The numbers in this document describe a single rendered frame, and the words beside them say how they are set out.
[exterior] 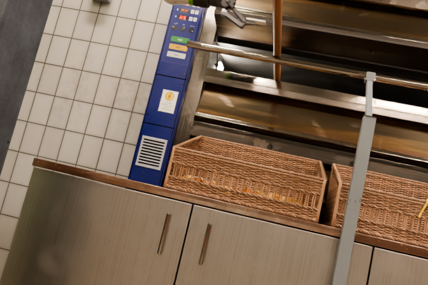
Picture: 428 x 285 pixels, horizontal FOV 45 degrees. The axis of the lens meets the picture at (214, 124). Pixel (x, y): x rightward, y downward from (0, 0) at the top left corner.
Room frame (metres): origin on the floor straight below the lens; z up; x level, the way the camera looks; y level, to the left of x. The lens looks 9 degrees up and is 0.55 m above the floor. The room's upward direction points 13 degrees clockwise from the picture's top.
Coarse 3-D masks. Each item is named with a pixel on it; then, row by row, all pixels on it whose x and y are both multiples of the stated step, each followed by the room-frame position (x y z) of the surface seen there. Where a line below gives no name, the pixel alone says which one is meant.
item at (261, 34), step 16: (256, 16) 2.15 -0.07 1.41; (224, 32) 2.33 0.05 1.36; (240, 32) 2.29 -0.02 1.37; (256, 32) 2.25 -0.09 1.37; (272, 32) 2.22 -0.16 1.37; (288, 32) 2.18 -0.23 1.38; (304, 32) 2.14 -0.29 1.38; (320, 32) 2.11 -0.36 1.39; (336, 32) 2.09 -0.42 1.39; (352, 32) 2.08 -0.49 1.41; (304, 48) 2.28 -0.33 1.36; (320, 48) 2.24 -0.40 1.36; (336, 48) 2.21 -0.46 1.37; (352, 48) 2.17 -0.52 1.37; (368, 48) 2.14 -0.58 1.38; (384, 48) 2.10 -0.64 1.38; (400, 48) 2.07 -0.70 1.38; (416, 48) 2.04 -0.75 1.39; (400, 64) 2.20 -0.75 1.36; (416, 64) 2.16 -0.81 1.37
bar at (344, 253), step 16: (192, 48) 1.98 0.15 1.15; (208, 48) 1.95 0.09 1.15; (224, 48) 1.94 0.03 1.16; (288, 64) 1.90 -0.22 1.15; (304, 64) 1.88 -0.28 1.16; (320, 64) 1.87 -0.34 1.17; (368, 80) 1.83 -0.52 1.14; (384, 80) 1.83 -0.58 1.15; (400, 80) 1.82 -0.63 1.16; (368, 96) 1.75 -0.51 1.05; (368, 112) 1.67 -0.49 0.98; (368, 128) 1.62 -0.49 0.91; (368, 144) 1.62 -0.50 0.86; (368, 160) 1.61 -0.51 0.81; (352, 176) 1.62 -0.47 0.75; (352, 192) 1.62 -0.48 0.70; (352, 208) 1.62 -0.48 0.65; (352, 224) 1.62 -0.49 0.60; (352, 240) 1.61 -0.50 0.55; (336, 256) 1.65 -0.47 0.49; (336, 272) 1.62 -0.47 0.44
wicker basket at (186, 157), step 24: (192, 144) 2.14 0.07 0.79; (216, 144) 2.27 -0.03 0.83; (240, 144) 2.25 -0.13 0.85; (168, 168) 1.83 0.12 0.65; (192, 168) 2.24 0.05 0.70; (216, 168) 1.80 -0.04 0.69; (240, 168) 1.79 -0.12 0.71; (264, 168) 1.78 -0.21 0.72; (312, 168) 2.19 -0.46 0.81; (192, 192) 1.81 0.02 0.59; (216, 192) 1.80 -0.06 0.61; (240, 192) 1.79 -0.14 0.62; (264, 192) 2.18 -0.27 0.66; (312, 192) 1.75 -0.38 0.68; (312, 216) 1.75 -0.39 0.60
